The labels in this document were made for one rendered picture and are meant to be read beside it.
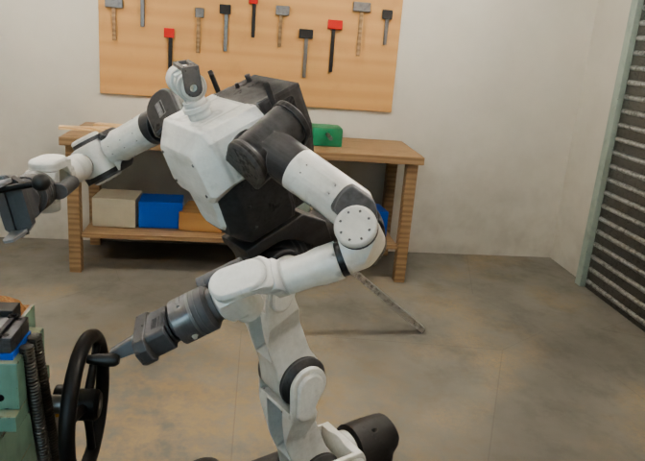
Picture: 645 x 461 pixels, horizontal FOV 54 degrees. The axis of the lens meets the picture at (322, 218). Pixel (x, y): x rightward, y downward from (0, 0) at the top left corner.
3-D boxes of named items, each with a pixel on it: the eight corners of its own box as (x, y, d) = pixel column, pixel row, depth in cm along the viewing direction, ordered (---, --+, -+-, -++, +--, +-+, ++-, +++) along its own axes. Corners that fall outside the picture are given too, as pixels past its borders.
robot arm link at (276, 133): (323, 159, 129) (275, 126, 134) (322, 132, 121) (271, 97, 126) (284, 196, 125) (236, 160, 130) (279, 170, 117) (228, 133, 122)
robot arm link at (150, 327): (154, 380, 115) (211, 351, 115) (124, 343, 111) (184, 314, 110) (157, 339, 126) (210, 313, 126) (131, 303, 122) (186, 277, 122)
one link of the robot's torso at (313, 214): (323, 232, 179) (305, 179, 170) (352, 246, 169) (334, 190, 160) (244, 286, 167) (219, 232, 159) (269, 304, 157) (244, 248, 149)
